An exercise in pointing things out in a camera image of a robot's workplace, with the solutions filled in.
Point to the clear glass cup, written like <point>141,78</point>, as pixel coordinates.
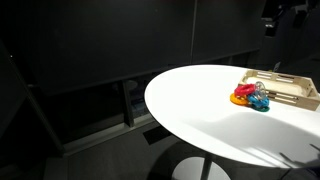
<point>261,87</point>

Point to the white table pedestal base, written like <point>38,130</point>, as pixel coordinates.
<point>186,170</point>

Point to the wooden slatted tray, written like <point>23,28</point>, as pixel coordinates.
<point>293,87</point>

